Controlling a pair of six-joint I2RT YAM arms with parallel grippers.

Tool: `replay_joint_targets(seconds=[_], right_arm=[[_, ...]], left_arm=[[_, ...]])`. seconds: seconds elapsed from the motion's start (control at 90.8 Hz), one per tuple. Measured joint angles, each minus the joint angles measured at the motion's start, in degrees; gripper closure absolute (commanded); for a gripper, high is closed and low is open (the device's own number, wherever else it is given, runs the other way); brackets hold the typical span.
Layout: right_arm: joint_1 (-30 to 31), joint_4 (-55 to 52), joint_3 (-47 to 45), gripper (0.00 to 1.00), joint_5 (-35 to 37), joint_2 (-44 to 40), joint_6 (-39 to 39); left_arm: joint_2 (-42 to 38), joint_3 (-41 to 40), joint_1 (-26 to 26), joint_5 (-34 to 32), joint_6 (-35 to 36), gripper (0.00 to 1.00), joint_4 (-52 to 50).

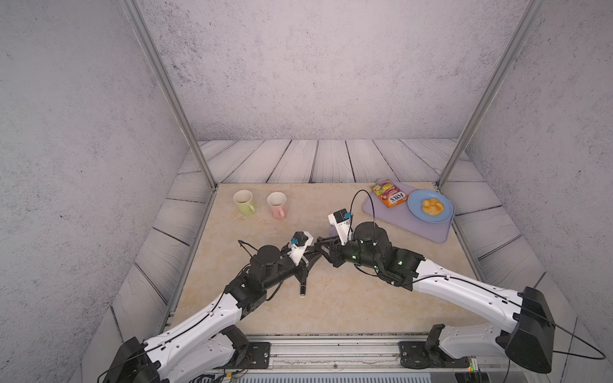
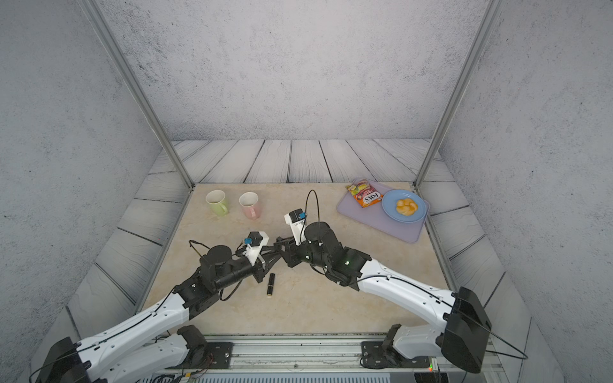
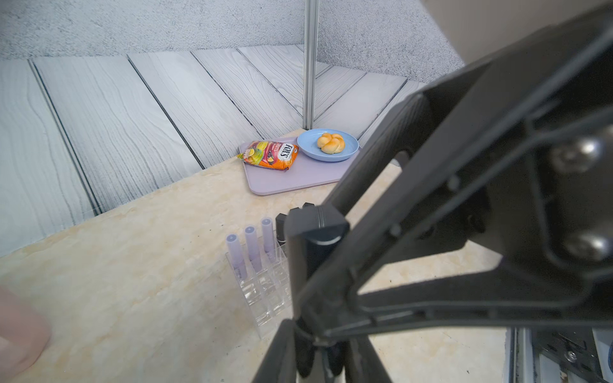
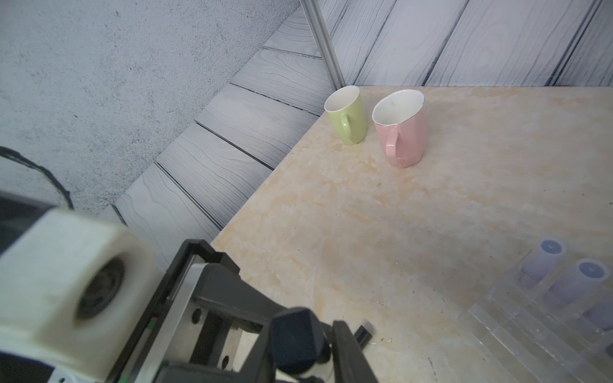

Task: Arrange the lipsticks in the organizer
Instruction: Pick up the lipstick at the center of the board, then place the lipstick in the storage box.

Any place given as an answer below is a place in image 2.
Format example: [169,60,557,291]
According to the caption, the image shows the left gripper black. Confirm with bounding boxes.
[212,246,283,295]

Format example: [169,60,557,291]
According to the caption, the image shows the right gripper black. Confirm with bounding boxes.
[274,233,333,272]

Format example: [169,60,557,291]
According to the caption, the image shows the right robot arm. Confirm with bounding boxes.
[274,223,492,373]

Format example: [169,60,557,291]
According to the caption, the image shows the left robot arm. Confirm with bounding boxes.
[29,245,281,382]

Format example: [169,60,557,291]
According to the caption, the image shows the pink mug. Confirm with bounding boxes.
[239,191,261,220]

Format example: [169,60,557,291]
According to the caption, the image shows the green mug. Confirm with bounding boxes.
[205,190,229,216]

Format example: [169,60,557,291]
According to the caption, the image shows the orange snack packet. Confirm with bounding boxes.
[346,179,383,208]

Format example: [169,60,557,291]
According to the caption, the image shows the blue plate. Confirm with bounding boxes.
[382,189,428,223]

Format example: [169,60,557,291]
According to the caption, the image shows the bread roll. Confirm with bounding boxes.
[396,198,419,216]

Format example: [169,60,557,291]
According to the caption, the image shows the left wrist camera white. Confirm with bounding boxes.
[236,231,269,267]

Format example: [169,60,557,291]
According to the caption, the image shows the aluminium rail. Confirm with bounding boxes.
[85,334,509,383]

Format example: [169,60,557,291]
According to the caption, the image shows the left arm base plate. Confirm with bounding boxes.
[172,342,234,370]

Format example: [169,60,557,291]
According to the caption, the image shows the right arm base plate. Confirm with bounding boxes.
[360,341,431,370]

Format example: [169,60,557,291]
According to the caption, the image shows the left frame post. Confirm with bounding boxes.
[79,0,195,192]

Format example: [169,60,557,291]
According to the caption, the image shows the frame post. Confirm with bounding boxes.
[79,0,195,192]
[413,0,504,189]

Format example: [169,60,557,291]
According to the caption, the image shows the right frame post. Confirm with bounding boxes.
[413,0,504,189]

